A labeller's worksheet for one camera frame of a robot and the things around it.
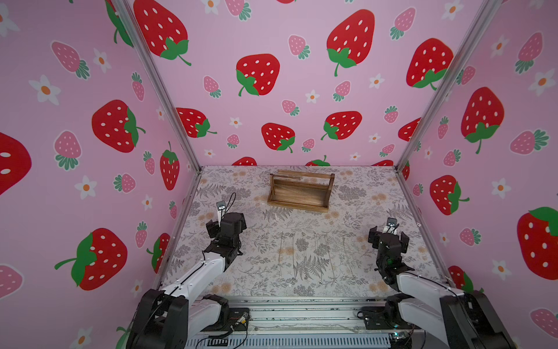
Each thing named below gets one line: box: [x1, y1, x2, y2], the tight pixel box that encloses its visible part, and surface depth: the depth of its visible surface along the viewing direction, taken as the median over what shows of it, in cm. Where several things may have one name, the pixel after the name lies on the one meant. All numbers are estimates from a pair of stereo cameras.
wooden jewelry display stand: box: [267, 169, 335, 214], surface depth 110 cm
